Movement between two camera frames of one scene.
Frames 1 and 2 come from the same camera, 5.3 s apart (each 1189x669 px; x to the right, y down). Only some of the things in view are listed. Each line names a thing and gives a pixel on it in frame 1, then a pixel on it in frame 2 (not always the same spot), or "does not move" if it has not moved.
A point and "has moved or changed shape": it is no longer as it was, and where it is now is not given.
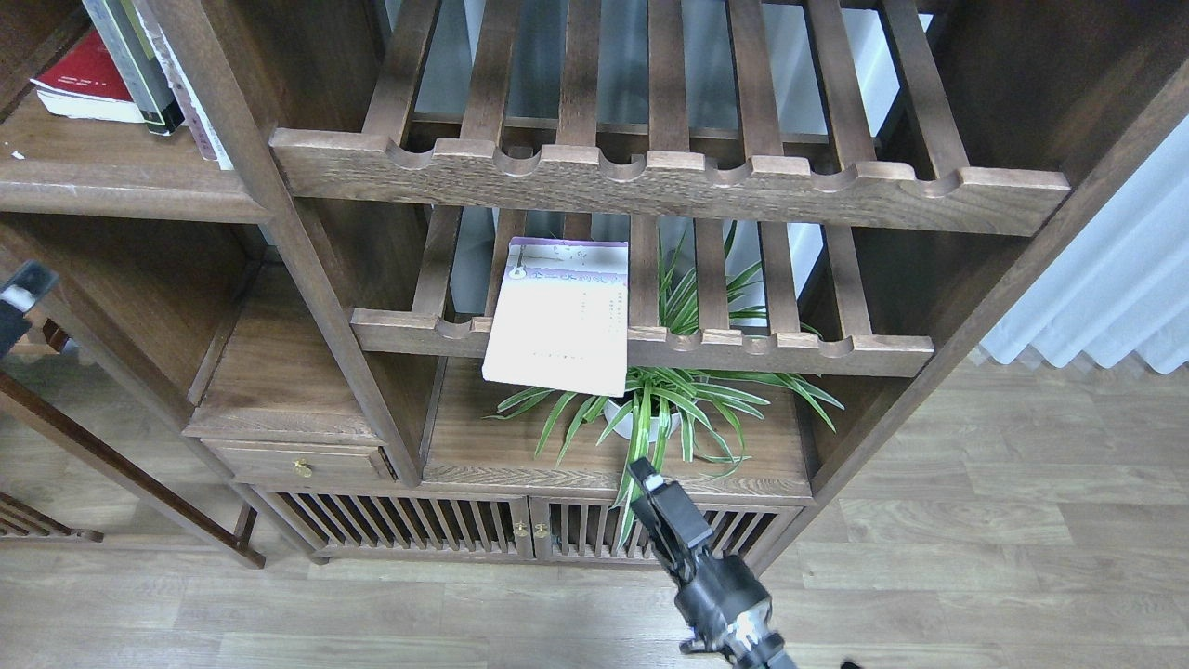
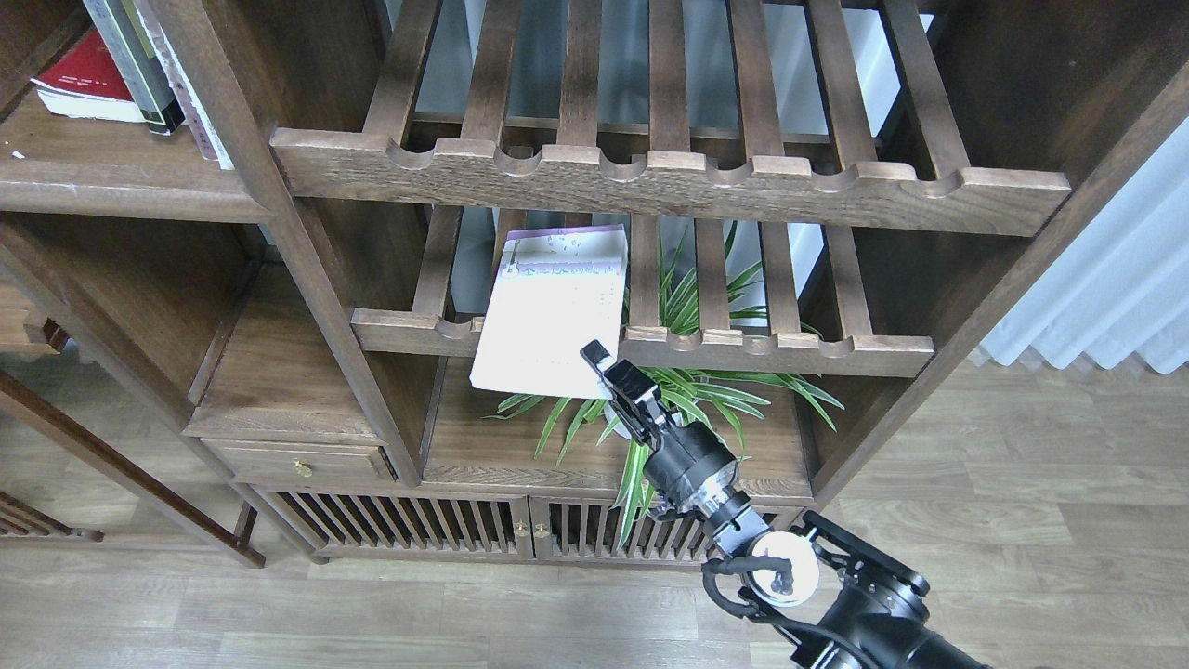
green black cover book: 129,43 does not move
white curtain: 1121,290 does not move
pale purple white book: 560,317 has moved or changed shape
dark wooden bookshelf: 427,282 does not move
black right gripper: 717,592 → 688,463
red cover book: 85,84 does not move
